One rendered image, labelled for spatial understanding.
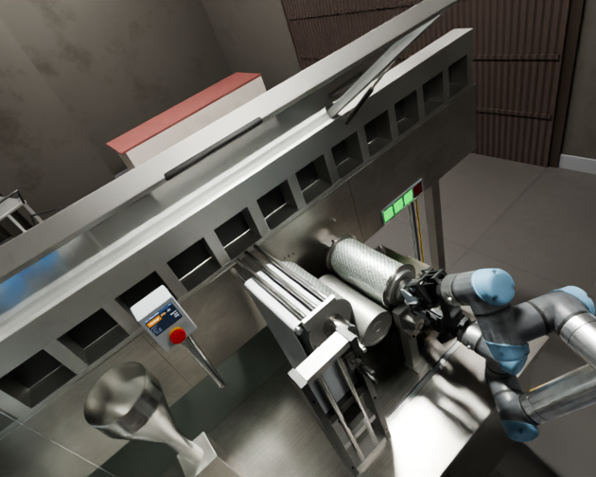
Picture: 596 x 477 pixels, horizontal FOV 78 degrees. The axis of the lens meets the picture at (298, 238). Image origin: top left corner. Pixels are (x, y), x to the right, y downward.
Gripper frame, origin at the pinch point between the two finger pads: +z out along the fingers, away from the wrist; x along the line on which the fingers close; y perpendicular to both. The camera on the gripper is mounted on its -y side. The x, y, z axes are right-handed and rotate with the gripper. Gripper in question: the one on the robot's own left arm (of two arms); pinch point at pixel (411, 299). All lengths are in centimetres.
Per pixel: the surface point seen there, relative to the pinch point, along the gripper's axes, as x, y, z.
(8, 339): 83, 56, 2
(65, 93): 6, 384, 432
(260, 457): 61, -15, 34
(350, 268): 4.4, 16.6, 11.4
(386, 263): -1.8, 12.3, 2.1
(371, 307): 9.1, 4.8, 5.6
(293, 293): 27.9, 24.1, -5.5
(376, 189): -28.1, 30.3, 22.7
